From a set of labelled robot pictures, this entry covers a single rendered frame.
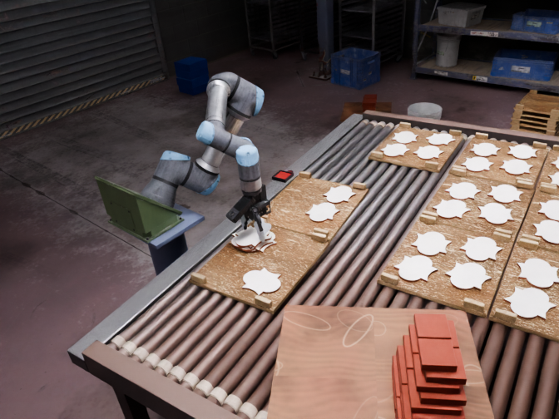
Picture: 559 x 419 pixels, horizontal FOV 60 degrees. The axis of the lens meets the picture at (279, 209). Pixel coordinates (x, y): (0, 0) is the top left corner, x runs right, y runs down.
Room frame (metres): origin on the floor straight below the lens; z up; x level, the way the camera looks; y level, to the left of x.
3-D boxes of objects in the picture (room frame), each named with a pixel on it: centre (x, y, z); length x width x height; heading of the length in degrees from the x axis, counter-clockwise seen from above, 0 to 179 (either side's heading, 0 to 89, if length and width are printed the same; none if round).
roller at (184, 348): (1.74, -0.16, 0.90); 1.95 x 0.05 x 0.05; 145
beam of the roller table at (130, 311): (1.90, 0.06, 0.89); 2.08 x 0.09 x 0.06; 145
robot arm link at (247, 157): (1.52, 0.09, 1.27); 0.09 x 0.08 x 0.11; 8
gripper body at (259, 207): (1.52, 0.09, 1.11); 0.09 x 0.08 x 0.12; 128
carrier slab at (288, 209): (1.75, -0.14, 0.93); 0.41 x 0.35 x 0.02; 148
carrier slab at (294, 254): (1.40, 0.08, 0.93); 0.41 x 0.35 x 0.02; 146
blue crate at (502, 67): (5.42, -2.92, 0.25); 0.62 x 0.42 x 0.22; 55
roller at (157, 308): (1.86, 0.01, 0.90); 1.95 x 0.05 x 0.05; 145
